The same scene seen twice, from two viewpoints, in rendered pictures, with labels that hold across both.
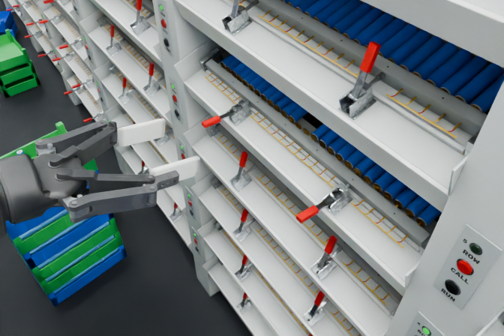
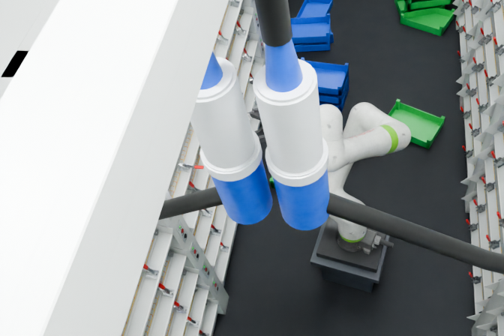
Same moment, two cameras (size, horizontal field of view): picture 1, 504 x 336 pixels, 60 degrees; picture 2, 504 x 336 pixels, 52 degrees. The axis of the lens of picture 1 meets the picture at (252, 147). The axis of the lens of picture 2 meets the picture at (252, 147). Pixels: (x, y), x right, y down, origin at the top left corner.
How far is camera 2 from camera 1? 1.90 m
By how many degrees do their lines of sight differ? 71
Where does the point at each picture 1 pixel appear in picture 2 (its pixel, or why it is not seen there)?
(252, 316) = (226, 242)
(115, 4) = (136, 323)
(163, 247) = not seen: outside the picture
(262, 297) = (220, 217)
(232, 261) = (214, 243)
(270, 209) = (201, 172)
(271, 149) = (193, 146)
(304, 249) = not seen: hidden behind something
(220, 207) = (201, 235)
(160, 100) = (173, 280)
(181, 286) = (237, 316)
